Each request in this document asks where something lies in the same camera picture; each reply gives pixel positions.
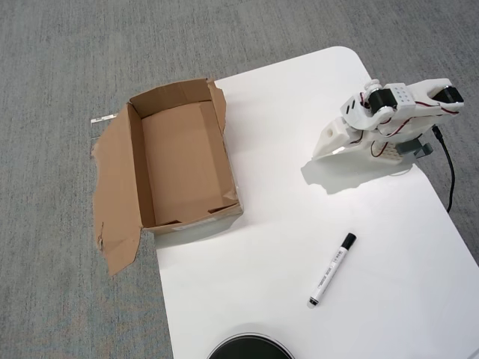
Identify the white strip on carpet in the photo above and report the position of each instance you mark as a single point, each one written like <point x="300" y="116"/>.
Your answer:
<point x="103" y="119"/>

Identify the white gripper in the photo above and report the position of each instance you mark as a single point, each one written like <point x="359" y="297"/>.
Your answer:
<point x="332" y="139"/>

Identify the white marker pen black cap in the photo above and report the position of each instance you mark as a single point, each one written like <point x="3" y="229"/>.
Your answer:
<point x="331" y="271"/>

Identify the grey table clamp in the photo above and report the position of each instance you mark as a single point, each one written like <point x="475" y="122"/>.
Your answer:
<point x="408" y="147"/>

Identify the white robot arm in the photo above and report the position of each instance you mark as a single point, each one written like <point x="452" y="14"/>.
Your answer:
<point x="402" y="98"/>

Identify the open brown cardboard box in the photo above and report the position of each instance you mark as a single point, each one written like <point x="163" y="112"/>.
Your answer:
<point x="179" y="157"/>

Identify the black round object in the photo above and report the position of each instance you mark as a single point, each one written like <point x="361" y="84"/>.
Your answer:
<point x="250" y="346"/>

